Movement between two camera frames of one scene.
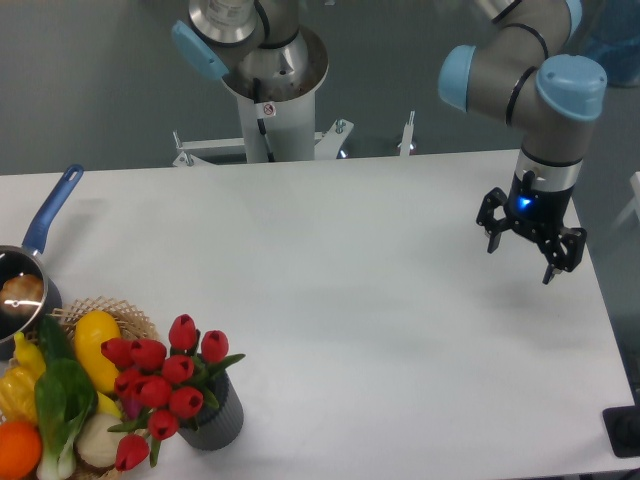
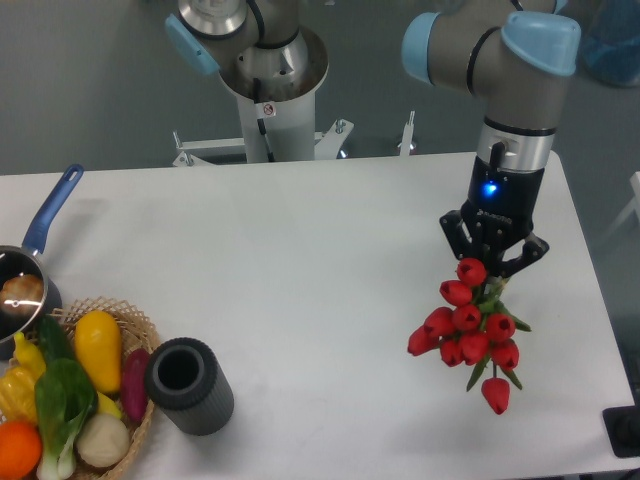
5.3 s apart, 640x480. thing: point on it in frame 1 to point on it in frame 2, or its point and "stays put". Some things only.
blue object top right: x=614 y=40 stays put
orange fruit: x=21 y=449 stays put
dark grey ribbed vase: x=220 y=428 to x=184 y=379
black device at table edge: x=623 y=429 stays put
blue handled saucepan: x=28 y=295 stays put
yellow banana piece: x=107 y=406 stays put
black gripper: x=539 y=209 to x=501 y=206
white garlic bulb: x=96 y=444 stays put
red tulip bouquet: x=160 y=388 to x=477 y=327
